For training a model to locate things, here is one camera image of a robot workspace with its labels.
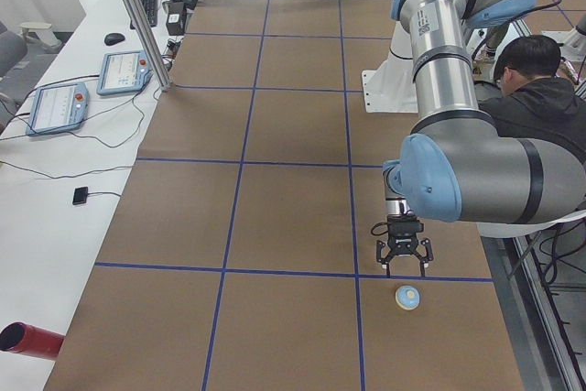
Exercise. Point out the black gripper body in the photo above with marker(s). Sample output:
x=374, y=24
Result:
x=403, y=247

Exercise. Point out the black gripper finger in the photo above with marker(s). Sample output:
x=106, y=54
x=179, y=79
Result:
x=423, y=252
x=381, y=258

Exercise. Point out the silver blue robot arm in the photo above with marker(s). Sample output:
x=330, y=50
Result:
x=454, y=166

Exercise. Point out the seated person in black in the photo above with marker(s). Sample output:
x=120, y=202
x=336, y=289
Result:
x=534, y=102

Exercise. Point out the black box with label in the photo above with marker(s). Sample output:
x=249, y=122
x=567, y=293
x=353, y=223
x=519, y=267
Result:
x=176, y=18

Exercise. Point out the small black puck device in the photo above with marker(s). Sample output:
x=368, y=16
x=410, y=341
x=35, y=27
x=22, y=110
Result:
x=80, y=195

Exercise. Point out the far teach pendant tablet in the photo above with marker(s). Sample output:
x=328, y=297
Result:
x=124, y=72

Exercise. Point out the teach pendant tablet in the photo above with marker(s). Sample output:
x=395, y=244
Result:
x=57, y=109
x=124, y=72

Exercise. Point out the black keyboard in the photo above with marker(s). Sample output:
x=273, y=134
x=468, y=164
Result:
x=151, y=10

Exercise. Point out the black computer mouse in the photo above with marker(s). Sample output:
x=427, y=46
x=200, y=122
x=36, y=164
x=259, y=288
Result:
x=113, y=38

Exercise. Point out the near teach pendant tablet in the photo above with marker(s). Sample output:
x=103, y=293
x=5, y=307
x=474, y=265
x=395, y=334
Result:
x=57, y=109

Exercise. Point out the red cylinder bottle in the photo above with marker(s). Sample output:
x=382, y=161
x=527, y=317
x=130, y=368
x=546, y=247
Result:
x=29, y=340

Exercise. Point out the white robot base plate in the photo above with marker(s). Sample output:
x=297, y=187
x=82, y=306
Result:
x=390, y=88

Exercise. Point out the aluminium frame post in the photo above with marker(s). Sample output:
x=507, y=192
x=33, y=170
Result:
x=138, y=17

